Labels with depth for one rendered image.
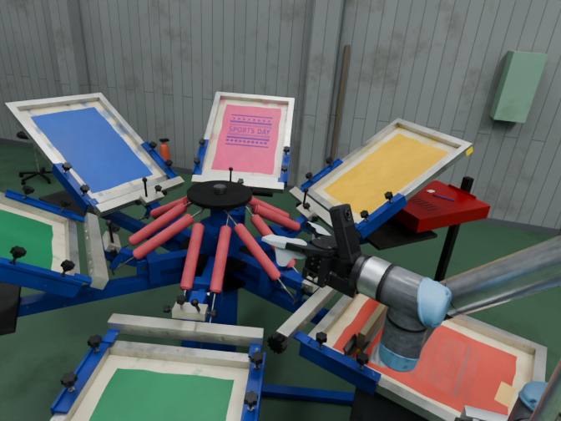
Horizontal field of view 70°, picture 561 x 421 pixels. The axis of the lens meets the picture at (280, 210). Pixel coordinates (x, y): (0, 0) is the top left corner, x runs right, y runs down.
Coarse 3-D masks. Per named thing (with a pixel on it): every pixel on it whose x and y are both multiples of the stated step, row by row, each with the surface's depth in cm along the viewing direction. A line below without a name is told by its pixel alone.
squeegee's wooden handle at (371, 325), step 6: (378, 306) 162; (384, 306) 162; (372, 312) 158; (378, 312) 158; (384, 312) 164; (372, 318) 155; (378, 318) 157; (366, 324) 151; (372, 324) 152; (378, 324) 161; (360, 330) 149; (366, 330) 149; (372, 330) 154; (360, 336) 147; (366, 336) 148; (360, 342) 148; (360, 348) 149
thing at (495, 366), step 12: (372, 300) 182; (360, 312) 174; (456, 336) 164; (480, 348) 159; (492, 348) 159; (480, 360) 153; (492, 360) 154; (504, 360) 154; (516, 360) 155; (480, 372) 148; (492, 372) 148; (504, 372) 149
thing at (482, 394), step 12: (360, 324) 167; (348, 336) 160; (336, 348) 153; (384, 372) 145; (396, 372) 145; (408, 384) 140; (420, 384) 141; (480, 384) 143; (492, 384) 143; (432, 396) 137; (444, 396) 137; (480, 396) 138; (492, 396) 138; (456, 408) 133; (480, 408) 133; (492, 408) 134; (504, 408) 134
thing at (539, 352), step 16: (336, 304) 172; (336, 320) 168; (448, 320) 173; (464, 320) 169; (496, 336) 163; (512, 336) 162; (528, 352) 158; (544, 352) 155; (544, 368) 147; (384, 384) 135; (400, 400) 132; (416, 400) 130; (432, 416) 127; (448, 416) 126
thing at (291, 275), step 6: (288, 276) 179; (294, 276) 179; (300, 276) 180; (288, 282) 180; (294, 282) 178; (300, 282) 176; (294, 288) 179; (318, 288) 173; (306, 294) 176; (312, 294) 174
